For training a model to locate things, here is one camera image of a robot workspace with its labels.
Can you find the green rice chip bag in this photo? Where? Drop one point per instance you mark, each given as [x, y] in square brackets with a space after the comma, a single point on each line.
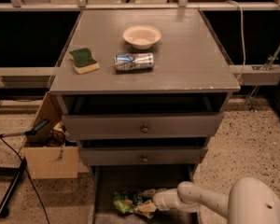
[126, 202]

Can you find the black floor bar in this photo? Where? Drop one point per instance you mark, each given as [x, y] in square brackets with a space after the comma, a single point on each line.
[16, 174]

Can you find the middle grey drawer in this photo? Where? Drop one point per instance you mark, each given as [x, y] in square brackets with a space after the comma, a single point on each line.
[141, 155]

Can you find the green yellow sponge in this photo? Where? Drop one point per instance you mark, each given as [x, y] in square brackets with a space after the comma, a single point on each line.
[83, 61]

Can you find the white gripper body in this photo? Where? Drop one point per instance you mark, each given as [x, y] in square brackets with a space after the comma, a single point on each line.
[162, 200]

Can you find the top grey drawer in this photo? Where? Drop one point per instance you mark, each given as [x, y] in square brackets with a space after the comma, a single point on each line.
[136, 126]

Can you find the black handled tool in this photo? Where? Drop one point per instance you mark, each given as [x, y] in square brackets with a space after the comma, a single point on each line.
[33, 131]

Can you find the items in cardboard box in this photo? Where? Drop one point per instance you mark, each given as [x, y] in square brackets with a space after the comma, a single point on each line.
[57, 137]

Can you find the bottom grey drawer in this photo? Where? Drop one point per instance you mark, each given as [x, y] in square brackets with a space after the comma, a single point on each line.
[109, 179]

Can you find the grey drawer cabinet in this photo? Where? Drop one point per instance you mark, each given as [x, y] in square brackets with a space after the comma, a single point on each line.
[190, 74]

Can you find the grey drawer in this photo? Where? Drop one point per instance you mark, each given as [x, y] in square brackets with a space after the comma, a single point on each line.
[141, 155]
[136, 126]
[109, 179]

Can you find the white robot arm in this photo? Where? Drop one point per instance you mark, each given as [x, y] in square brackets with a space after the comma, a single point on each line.
[250, 201]

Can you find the cardboard box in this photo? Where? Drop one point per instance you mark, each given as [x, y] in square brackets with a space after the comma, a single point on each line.
[49, 162]

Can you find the crushed silver blue can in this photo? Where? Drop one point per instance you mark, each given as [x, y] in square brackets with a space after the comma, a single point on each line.
[133, 61]

